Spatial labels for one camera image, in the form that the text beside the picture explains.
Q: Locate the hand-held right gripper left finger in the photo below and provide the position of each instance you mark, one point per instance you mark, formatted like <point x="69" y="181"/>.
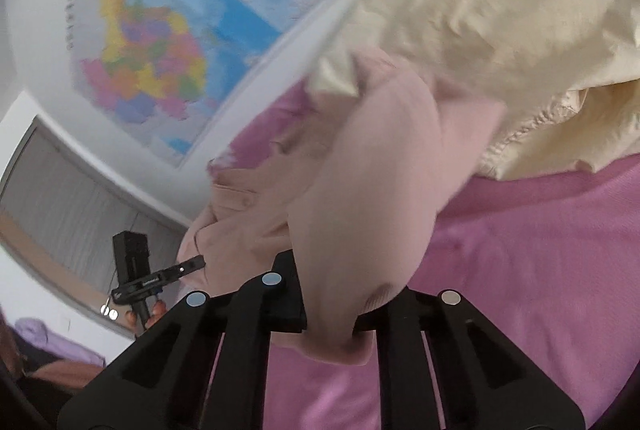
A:
<point x="287" y="305"/>

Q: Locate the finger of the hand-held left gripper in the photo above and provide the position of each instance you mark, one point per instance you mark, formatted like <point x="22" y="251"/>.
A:
<point x="165" y="276"/>

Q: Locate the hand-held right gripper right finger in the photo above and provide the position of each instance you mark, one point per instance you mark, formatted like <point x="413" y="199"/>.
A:
<point x="395" y="315"/>

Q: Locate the light pink shirt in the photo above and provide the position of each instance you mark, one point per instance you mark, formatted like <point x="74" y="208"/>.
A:
<point x="360" y="210"/>

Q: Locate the person's left hand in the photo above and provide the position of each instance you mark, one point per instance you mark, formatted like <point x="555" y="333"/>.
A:
<point x="157" y="312"/>

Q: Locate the grey window blind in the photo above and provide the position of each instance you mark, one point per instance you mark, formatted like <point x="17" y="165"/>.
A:
<point x="65" y="210"/>

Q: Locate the purple cloth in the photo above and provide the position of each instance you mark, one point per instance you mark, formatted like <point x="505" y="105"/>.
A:
<point x="55" y="340"/>

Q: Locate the pink flowered bedsheet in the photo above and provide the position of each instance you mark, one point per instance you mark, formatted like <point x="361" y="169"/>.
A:
<point x="525" y="285"/>

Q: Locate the cream quilt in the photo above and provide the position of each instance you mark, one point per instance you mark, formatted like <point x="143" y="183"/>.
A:
<point x="500" y="10"/>

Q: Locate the colourful wall map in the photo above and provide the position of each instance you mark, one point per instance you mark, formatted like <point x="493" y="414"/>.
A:
<point x="160" y="35"/>

